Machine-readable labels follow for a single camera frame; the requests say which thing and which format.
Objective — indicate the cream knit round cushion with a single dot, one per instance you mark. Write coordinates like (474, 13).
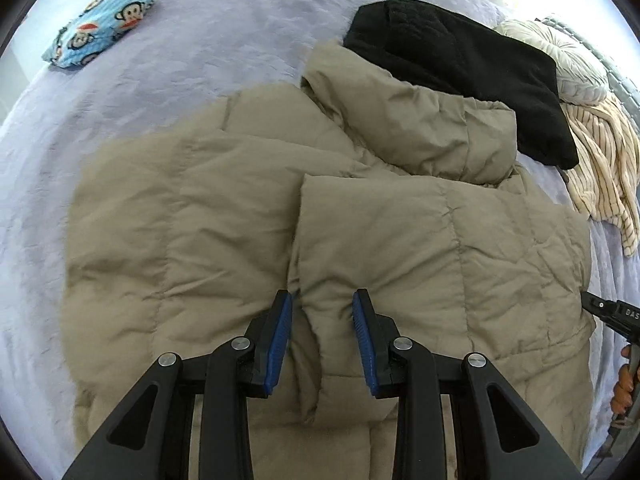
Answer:
(582, 79)

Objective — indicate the black folded garment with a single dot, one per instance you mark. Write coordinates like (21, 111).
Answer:
(435, 48)

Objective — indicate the lavender plush bed blanket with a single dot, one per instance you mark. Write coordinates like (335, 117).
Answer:
(183, 57)

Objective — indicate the cream striped garment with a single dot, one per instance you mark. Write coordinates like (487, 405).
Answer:
(604, 183)

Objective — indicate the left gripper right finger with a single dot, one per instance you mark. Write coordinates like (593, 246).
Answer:
(496, 434)

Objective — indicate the person right hand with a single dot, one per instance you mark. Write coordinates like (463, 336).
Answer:
(622, 393)

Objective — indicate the khaki puffer jacket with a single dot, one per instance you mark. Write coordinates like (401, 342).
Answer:
(350, 179)

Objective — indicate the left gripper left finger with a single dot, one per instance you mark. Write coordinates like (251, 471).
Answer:
(148, 434)

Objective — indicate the blue monkey print pillow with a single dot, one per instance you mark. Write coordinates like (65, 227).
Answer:
(95, 30)

